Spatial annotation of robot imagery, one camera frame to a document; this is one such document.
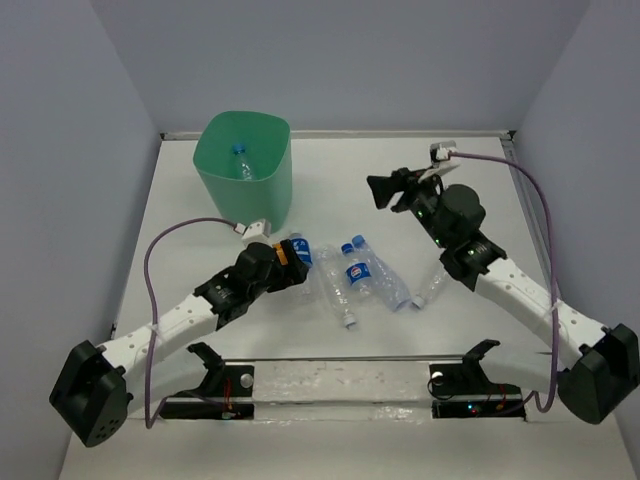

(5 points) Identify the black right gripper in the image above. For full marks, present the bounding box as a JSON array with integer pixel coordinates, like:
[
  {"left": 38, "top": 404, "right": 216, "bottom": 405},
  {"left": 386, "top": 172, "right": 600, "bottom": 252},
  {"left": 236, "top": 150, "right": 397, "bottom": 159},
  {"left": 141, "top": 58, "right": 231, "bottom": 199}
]
[{"left": 362, "top": 166, "right": 448, "bottom": 249}]

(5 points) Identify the blue label white cap bottle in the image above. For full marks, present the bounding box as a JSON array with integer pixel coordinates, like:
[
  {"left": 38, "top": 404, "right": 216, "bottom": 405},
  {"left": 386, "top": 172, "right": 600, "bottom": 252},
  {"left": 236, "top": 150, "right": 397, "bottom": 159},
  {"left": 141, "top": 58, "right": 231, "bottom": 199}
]
[{"left": 287, "top": 229, "right": 319, "bottom": 306}]

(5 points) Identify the clear crushed white cap bottle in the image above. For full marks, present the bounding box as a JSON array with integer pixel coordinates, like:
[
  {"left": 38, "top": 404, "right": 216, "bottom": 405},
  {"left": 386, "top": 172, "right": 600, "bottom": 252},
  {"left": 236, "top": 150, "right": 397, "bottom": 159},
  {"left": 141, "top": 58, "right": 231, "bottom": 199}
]
[{"left": 314, "top": 245, "right": 357, "bottom": 330}]

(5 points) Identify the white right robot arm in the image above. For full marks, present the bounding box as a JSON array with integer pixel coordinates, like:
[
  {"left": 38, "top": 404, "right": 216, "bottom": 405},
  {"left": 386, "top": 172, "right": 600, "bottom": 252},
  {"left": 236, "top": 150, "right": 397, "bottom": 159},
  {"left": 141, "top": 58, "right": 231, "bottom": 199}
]
[{"left": 367, "top": 168, "right": 639, "bottom": 425}]

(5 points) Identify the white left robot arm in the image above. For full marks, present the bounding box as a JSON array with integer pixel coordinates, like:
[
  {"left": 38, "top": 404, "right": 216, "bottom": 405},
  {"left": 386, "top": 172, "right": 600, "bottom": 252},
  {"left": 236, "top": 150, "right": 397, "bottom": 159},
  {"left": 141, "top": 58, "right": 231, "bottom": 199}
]
[{"left": 49, "top": 240, "right": 309, "bottom": 448}]

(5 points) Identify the green plastic bin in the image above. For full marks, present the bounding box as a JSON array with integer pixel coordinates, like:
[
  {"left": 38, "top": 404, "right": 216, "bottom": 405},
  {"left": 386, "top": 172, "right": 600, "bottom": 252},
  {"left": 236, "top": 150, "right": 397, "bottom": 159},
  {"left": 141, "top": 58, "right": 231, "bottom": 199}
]
[{"left": 193, "top": 111, "right": 293, "bottom": 231}]

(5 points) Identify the orange juice bottle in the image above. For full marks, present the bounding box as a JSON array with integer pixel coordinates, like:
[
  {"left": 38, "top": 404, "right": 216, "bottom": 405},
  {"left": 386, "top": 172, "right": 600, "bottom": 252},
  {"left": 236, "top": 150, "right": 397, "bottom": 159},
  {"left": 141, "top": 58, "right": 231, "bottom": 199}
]
[{"left": 273, "top": 242, "right": 289, "bottom": 267}]

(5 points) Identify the Pepsi label bottle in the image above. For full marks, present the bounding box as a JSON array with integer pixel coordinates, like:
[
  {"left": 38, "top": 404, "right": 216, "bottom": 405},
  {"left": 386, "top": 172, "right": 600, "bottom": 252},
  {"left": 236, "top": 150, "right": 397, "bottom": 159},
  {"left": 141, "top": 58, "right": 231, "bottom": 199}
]
[{"left": 340, "top": 243, "right": 374, "bottom": 299}]

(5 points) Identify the clear blue cap bottle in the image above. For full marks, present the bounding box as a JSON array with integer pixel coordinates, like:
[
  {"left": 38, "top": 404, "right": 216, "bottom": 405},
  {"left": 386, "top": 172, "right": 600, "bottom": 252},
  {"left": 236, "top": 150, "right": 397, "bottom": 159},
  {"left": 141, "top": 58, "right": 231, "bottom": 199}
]
[{"left": 352, "top": 235, "right": 411, "bottom": 312}]

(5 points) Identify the white foam strip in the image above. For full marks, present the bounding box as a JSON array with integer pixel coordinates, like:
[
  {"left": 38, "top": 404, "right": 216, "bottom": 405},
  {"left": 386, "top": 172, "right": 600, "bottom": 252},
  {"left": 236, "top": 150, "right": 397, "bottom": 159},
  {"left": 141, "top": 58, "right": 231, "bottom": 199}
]
[{"left": 252, "top": 360, "right": 432, "bottom": 423}]

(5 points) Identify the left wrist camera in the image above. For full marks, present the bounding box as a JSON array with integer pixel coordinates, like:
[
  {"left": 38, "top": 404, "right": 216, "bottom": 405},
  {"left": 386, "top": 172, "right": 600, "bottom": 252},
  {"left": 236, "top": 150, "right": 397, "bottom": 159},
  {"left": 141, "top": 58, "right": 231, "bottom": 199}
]
[{"left": 242, "top": 219, "right": 271, "bottom": 246}]

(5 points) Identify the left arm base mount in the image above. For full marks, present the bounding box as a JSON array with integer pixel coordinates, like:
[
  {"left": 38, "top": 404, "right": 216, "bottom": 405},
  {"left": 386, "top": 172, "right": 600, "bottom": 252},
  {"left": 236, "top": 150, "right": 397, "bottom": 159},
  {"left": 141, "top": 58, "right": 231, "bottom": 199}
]
[{"left": 159, "top": 342, "right": 255, "bottom": 421}]

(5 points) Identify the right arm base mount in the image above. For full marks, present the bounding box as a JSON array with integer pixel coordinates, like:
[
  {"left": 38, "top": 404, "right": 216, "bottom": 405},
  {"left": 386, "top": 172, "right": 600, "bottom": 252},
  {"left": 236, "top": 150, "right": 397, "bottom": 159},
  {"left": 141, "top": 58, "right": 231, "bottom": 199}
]
[{"left": 426, "top": 340, "right": 526, "bottom": 420}]

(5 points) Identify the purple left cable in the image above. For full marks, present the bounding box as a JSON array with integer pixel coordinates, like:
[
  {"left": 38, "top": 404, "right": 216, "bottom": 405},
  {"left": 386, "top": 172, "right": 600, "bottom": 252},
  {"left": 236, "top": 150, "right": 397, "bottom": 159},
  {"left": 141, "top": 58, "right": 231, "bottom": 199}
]
[{"left": 143, "top": 216, "right": 246, "bottom": 430}]

